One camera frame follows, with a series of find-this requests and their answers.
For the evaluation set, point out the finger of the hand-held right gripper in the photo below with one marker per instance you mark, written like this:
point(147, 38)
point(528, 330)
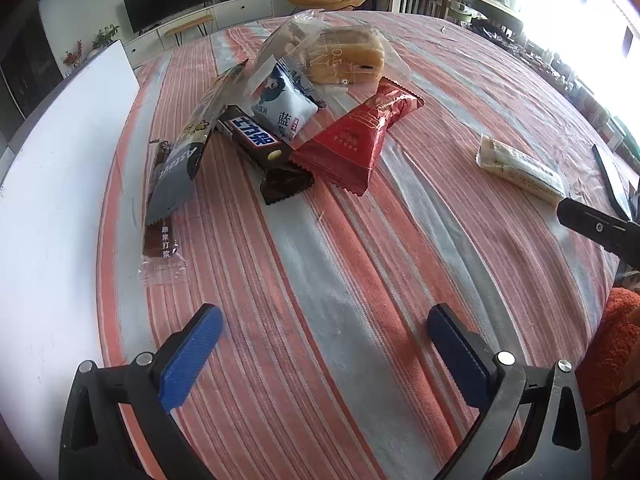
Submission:
point(614, 185)
point(595, 227)

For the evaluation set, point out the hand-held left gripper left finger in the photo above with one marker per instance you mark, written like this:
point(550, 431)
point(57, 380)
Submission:
point(192, 355)

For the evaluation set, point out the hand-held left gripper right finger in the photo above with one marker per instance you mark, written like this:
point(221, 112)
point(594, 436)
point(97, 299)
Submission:
point(457, 355)

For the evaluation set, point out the cream roll white packet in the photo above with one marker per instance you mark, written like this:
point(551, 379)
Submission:
point(515, 165)

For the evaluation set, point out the brown fruit bar clear wrapper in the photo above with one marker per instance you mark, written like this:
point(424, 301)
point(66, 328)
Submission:
point(160, 245)

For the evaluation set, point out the grey wafer packet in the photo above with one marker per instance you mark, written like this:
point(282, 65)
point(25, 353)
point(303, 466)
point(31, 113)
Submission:
point(175, 175)

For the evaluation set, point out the brown chocolate bar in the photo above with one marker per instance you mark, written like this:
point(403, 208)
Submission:
point(250, 135)

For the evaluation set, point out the red snack packet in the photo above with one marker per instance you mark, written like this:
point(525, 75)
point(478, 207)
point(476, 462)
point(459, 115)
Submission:
point(350, 145)

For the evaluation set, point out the blue white snack packet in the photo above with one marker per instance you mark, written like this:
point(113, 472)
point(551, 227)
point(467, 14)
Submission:
point(282, 105)

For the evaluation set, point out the row of windowsill clutter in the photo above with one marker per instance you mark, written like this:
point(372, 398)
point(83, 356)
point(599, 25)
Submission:
point(565, 80)

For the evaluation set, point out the orange fuzzy clothing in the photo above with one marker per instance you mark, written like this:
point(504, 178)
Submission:
point(610, 350)

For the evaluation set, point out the striped red grey cloth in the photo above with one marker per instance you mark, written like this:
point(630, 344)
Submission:
point(350, 260)

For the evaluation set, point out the white board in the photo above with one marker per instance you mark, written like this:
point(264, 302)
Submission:
point(50, 210)

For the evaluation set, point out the green pot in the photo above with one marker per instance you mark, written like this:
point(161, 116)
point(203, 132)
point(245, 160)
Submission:
point(460, 12)

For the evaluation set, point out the bread loaf in clear bag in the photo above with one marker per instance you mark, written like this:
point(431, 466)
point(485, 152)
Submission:
point(350, 55)

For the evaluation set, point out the red flower plant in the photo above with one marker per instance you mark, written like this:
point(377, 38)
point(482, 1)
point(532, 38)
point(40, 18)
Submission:
point(74, 57)

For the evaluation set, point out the clear packet of biscuits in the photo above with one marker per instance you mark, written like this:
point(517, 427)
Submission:
point(287, 42)

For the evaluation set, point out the leafy plant in white pot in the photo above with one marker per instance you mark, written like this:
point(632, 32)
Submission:
point(105, 40)

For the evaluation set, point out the wooden stool with metal legs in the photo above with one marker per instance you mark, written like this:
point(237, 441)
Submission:
point(187, 27)

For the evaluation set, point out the white tv cabinet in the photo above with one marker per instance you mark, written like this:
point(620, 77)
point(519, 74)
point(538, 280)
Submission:
point(245, 10)

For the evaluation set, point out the black television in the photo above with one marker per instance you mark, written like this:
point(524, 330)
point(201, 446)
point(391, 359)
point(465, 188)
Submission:
point(165, 0)

